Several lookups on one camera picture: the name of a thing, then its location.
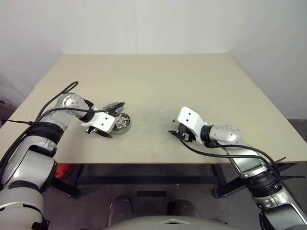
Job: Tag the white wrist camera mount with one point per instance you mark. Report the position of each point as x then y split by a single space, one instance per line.
190 117
103 121

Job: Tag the silver robot torso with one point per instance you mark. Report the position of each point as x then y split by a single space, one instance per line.
165 222

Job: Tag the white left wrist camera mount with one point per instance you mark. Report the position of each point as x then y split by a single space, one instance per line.
103 121

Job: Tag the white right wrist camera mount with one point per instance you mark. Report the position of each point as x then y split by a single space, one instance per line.
190 117

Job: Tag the black metal table frame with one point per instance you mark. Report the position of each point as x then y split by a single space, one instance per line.
148 173

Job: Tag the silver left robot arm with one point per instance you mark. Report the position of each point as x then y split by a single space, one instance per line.
28 155

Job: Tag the silver motor stator copper windings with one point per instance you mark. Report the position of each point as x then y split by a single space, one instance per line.
124 131

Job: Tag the dark grey rounded shape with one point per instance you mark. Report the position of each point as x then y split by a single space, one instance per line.
120 210

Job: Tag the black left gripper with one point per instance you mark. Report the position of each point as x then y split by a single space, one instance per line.
93 130

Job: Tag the orange object under table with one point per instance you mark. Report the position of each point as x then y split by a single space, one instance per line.
63 171

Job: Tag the black rectangular floor plate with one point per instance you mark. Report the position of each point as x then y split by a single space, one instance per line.
151 193

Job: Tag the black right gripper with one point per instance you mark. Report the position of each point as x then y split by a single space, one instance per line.
185 133

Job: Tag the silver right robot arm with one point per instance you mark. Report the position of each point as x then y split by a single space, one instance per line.
239 153

